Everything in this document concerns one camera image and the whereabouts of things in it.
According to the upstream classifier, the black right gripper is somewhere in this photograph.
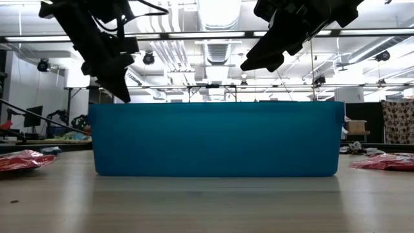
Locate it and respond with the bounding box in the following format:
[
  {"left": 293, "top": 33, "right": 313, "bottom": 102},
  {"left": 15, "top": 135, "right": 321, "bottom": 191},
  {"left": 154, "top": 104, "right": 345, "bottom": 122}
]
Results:
[{"left": 240, "top": 0, "right": 365, "bottom": 72}]

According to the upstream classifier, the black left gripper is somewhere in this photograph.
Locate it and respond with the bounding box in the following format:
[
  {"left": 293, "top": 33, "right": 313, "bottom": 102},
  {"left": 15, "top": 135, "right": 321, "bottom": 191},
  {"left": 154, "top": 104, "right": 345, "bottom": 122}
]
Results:
[{"left": 72, "top": 30, "right": 140, "bottom": 104}]

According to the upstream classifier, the white blue candy bar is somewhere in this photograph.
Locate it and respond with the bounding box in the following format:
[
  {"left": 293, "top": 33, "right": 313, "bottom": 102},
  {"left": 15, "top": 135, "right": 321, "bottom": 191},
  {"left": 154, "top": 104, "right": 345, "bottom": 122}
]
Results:
[{"left": 40, "top": 146, "right": 62, "bottom": 155}]

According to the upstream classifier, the red Skittles bag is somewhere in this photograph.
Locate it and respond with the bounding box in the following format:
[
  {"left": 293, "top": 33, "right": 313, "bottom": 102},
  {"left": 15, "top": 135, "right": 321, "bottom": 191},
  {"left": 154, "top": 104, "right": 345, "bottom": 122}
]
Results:
[
  {"left": 349, "top": 152, "right": 414, "bottom": 172},
  {"left": 0, "top": 149, "right": 59, "bottom": 172}
]

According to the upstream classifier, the black overhead beam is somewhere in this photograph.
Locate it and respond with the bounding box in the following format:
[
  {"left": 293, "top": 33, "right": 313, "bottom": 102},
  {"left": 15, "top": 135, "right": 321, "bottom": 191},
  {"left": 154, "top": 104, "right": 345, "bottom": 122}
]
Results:
[{"left": 0, "top": 28, "right": 414, "bottom": 43}]

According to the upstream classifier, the white cabinet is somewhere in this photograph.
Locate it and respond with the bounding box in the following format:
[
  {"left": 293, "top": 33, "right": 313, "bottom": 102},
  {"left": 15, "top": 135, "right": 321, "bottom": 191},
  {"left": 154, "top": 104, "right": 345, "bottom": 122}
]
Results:
[{"left": 334, "top": 86, "right": 365, "bottom": 104}]

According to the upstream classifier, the black computer monitor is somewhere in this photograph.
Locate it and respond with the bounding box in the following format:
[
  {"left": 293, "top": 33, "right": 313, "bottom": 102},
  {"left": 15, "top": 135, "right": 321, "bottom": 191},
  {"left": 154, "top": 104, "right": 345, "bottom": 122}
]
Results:
[{"left": 24, "top": 105, "right": 43, "bottom": 128}]

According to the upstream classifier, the blue plastic bin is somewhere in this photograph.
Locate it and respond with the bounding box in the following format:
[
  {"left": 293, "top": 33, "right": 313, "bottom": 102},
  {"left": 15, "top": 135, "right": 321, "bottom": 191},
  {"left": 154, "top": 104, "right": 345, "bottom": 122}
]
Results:
[{"left": 87, "top": 101, "right": 345, "bottom": 178}]

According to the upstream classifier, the brown cardboard box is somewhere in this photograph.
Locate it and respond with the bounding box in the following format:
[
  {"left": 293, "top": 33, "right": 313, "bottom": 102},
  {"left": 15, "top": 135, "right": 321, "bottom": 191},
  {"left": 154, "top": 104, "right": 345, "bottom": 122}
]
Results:
[{"left": 345, "top": 120, "right": 368, "bottom": 133}]

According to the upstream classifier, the black partition panel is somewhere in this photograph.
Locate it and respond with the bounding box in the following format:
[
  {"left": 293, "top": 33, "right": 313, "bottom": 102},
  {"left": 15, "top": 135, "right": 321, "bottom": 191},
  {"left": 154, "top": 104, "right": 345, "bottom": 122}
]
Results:
[{"left": 344, "top": 102, "right": 384, "bottom": 143}]

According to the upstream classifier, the brown white patterned curtain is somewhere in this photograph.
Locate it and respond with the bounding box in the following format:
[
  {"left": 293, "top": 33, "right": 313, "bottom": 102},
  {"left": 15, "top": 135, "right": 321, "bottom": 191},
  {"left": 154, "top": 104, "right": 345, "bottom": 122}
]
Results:
[{"left": 381, "top": 99, "right": 414, "bottom": 145}]

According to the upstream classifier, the white ceiling air duct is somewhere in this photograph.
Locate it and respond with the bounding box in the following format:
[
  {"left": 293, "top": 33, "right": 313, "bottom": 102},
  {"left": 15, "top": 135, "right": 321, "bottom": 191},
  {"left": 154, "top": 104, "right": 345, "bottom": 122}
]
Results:
[{"left": 195, "top": 0, "right": 243, "bottom": 65}]

